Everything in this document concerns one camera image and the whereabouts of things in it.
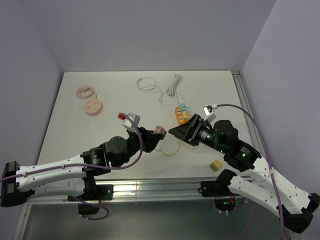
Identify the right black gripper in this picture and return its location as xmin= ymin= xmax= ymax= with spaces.
xmin=168 ymin=113 xmax=227 ymax=154

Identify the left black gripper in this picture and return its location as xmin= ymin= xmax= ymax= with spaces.
xmin=114 ymin=126 xmax=163 ymax=168

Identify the pink plug adapter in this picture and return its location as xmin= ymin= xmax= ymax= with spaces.
xmin=153 ymin=125 xmax=167 ymax=137

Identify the teal plug adapter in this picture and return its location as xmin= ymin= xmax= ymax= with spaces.
xmin=178 ymin=103 xmax=187 ymax=113

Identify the dark yellow plug adapter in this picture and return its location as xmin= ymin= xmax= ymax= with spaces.
xmin=209 ymin=159 xmax=223 ymax=172

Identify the teal charging cable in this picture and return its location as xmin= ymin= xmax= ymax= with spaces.
xmin=136 ymin=76 xmax=185 ymax=106

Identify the pink round power socket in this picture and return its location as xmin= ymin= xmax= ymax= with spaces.
xmin=76 ymin=85 xmax=103 ymax=117

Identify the orange power strip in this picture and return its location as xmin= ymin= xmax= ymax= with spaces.
xmin=174 ymin=106 xmax=190 ymax=126

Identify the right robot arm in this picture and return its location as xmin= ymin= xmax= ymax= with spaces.
xmin=169 ymin=114 xmax=320 ymax=234

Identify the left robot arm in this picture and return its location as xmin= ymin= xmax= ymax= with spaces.
xmin=0 ymin=126 xmax=167 ymax=208

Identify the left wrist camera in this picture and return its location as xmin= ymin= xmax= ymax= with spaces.
xmin=117 ymin=112 xmax=141 ymax=133

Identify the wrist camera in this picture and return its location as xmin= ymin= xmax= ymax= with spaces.
xmin=203 ymin=103 xmax=218 ymax=123
xmin=117 ymin=112 xmax=141 ymax=133

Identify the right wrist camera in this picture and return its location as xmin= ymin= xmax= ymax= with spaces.
xmin=203 ymin=103 xmax=218 ymax=123

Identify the white power strip cord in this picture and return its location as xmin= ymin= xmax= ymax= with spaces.
xmin=166 ymin=72 xmax=183 ymax=97

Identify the aluminium front rail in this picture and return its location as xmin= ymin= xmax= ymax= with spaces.
xmin=26 ymin=177 xmax=216 ymax=205

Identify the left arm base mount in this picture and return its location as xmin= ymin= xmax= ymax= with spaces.
xmin=67 ymin=184 xmax=114 ymax=221

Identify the aluminium side rail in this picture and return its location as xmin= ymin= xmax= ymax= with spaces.
xmin=231 ymin=71 xmax=264 ymax=154

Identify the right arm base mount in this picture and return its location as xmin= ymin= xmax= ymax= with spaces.
xmin=197 ymin=180 xmax=236 ymax=212

